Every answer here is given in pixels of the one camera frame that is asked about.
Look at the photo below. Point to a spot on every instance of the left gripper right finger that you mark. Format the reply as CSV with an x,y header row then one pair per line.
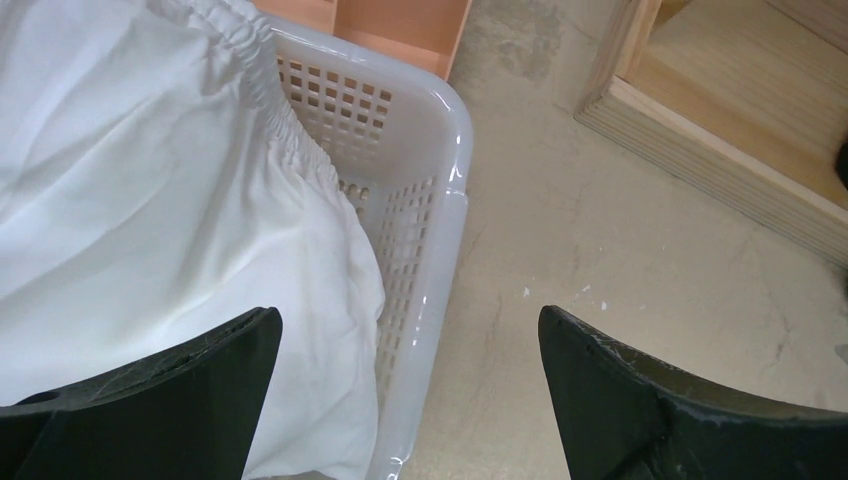
x,y
624,414

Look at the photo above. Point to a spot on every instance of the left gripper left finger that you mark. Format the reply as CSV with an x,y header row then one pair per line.
x,y
187,412

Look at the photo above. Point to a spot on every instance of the white shorts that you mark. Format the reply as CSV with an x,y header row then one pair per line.
x,y
155,183

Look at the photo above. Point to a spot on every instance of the white plastic basket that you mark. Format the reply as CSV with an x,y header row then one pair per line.
x,y
401,141

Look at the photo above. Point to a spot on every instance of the peach plastic file organizer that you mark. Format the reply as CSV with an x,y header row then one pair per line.
x,y
423,33

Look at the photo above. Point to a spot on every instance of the wooden clothes rack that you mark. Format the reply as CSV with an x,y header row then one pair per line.
x,y
745,100

